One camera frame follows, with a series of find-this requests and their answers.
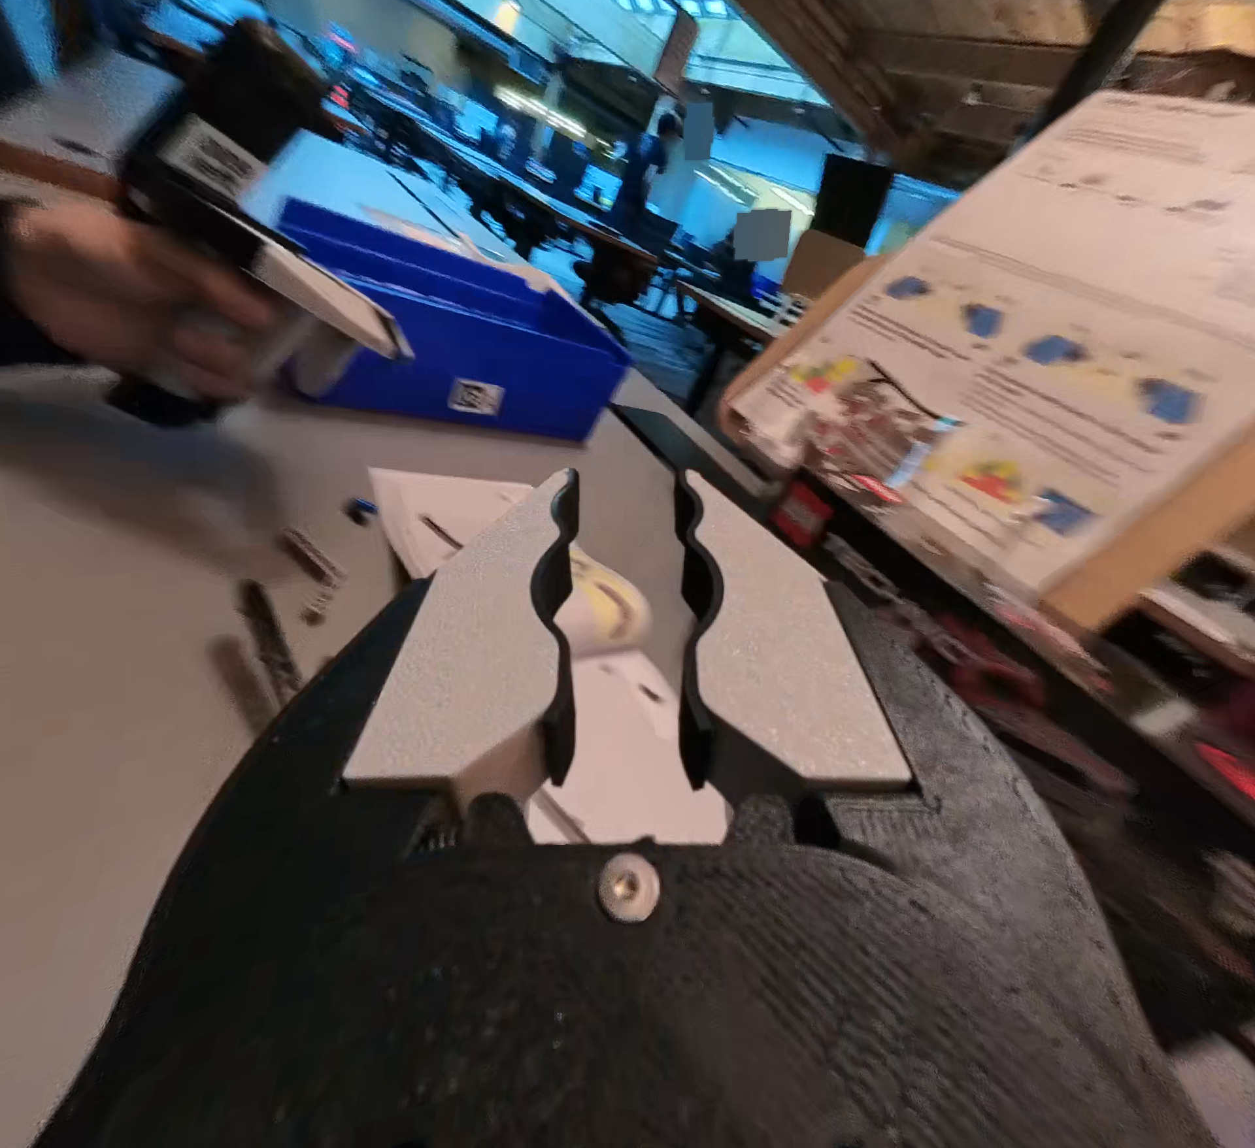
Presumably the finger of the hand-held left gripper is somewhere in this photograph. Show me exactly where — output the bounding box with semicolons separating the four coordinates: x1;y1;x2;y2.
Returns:
282;330;356;397
249;242;416;362

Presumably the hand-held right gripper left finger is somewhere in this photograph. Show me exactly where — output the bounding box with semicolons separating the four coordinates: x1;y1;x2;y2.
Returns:
342;467;582;791

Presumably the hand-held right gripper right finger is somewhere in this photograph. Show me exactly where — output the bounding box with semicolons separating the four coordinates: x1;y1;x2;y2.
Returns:
675;467;915;795

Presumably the grey bent toy beam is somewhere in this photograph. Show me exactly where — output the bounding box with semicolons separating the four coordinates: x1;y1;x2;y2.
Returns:
282;529;347;625

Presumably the grey desk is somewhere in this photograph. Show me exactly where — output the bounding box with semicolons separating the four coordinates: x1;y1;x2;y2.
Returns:
0;359;777;1148

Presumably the person's left hand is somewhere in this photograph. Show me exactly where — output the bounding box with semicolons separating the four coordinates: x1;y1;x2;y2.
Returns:
10;196;278;397

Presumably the black toy box red label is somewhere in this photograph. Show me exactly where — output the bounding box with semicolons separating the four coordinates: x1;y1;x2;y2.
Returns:
770;480;1114;714

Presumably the background grey table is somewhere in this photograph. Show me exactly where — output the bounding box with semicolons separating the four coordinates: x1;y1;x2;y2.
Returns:
0;49;193;201

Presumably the open instruction booklet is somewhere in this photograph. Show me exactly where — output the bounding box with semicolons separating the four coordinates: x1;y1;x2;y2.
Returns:
368;467;735;848

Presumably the long black toy beam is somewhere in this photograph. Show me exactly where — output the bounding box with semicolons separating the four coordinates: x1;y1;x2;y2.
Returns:
240;580;303;703

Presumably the blue plastic bin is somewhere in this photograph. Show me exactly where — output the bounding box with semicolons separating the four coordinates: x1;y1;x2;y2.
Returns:
265;198;633;445

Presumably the dark toy beam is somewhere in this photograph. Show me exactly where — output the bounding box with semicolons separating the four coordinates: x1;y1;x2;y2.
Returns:
209;638;284;733

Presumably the background long table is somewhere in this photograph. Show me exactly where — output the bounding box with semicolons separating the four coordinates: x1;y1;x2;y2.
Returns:
388;114;688;288

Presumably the colourful toy box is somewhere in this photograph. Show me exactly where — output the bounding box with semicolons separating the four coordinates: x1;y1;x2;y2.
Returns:
799;355;967;497

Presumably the black office chair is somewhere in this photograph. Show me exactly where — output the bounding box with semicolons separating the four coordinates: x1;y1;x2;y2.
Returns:
574;231;657;312

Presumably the instruction poster board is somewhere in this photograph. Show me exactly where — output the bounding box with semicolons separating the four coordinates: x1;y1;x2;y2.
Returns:
720;88;1255;645

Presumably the black metal pole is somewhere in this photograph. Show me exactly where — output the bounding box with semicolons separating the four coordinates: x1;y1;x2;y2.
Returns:
1047;0;1242;126

